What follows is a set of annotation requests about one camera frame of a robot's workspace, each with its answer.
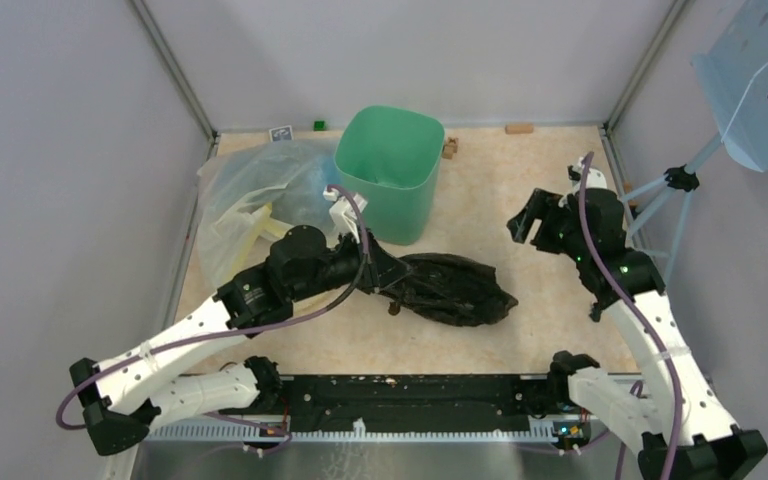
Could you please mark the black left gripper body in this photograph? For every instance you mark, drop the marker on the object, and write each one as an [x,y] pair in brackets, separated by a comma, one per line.
[342,266]

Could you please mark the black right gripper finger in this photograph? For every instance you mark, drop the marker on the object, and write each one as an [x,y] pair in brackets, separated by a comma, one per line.
[520,225]
[542,199]

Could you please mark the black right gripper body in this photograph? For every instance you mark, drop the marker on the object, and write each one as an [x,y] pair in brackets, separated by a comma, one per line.
[555,233]

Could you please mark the black trash bag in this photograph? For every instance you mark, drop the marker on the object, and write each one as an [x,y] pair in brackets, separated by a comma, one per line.
[450,289]

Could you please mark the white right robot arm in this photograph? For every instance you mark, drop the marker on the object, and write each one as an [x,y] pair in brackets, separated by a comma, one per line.
[676,428]

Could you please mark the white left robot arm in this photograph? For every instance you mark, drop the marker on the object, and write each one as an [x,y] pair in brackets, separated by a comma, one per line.
[127,397]

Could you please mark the green plastic trash bin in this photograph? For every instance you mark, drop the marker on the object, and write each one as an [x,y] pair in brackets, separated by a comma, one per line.
[391,156]

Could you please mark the wooden block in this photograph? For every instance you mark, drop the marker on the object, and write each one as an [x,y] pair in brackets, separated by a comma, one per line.
[519,128]

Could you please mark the clear yellow plastic bag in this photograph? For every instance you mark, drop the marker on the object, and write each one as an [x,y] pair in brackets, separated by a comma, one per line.
[281,180]

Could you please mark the small wooden toy pieces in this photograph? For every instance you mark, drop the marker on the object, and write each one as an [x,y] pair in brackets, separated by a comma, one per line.
[450,148]

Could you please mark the blue white card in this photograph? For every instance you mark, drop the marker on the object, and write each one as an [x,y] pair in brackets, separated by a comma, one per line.
[281,133]

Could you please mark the light blue tripod stand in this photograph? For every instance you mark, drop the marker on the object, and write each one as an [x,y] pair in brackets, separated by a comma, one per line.
[676,180]

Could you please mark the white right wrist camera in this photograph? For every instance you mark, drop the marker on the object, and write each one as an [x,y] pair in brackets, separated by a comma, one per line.
[595,178]

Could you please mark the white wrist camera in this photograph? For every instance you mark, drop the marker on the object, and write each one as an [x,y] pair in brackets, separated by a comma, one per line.
[342,212]
[595,178]

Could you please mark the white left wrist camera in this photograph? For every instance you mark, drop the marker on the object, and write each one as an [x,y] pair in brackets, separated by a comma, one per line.
[342,212]

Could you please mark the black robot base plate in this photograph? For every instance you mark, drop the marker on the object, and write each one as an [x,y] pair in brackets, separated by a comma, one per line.
[460,403]

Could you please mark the white toothed cable rail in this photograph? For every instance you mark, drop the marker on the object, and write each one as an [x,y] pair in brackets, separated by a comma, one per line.
[211,430]

